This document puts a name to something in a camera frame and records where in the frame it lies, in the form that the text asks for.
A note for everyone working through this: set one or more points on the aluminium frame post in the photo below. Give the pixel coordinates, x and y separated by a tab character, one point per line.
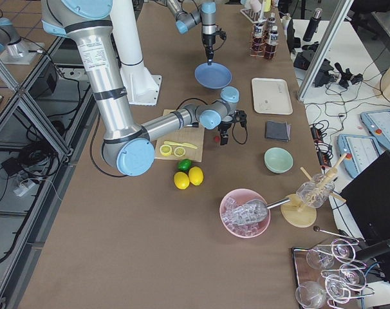
337	18

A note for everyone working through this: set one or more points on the steel ice scoop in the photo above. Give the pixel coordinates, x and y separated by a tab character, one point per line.
254	211

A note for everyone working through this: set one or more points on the yellow lemon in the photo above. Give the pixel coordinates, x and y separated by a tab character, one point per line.
196	176
181	180

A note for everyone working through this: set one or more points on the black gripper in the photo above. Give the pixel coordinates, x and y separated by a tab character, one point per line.
224	125
208	40

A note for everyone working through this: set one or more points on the pink ice bowl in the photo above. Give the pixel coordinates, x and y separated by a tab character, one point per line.
233	200

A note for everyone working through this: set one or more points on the black monitor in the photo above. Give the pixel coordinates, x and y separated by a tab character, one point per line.
368	199

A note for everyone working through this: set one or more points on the copper wire bottle rack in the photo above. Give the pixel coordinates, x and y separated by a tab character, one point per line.
264	41

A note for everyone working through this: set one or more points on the bamboo cutting board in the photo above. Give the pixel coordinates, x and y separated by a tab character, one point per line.
193	135

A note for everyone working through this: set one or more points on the green bowl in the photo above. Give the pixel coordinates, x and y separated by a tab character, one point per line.
278	160

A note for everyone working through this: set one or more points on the yellow plastic knife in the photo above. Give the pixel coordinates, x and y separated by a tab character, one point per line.
183	144

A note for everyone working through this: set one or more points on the wine glass rack tray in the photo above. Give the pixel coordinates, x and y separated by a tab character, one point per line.
328	275

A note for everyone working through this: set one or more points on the blue teach pendant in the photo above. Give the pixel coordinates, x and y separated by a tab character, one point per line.
361	152
378	124

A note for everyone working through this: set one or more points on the wooden cup stand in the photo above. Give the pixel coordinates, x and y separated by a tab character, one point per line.
296	212

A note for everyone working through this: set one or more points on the cream rabbit tray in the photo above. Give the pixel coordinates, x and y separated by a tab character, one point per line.
271	96

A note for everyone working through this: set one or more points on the grey folded cloth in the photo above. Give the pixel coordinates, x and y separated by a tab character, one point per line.
277	131

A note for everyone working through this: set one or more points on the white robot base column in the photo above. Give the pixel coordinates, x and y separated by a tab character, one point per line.
142	87

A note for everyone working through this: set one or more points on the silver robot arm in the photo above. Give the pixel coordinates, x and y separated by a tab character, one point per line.
95	26
205	15

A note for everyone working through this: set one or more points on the tea bottle white cap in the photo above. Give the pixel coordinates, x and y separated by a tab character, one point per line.
272	42

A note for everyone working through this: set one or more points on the green lime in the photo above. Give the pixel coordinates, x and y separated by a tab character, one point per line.
184	165

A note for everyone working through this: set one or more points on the blue plate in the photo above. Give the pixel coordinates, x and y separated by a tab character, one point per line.
214	76

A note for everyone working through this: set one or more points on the black thermos bottle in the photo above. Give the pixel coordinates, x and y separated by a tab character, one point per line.
312	25

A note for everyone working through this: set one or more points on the glass mug on stand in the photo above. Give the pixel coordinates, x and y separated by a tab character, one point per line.
316	191

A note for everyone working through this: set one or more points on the lemon half slice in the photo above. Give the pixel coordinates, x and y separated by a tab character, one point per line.
165	150
179	151

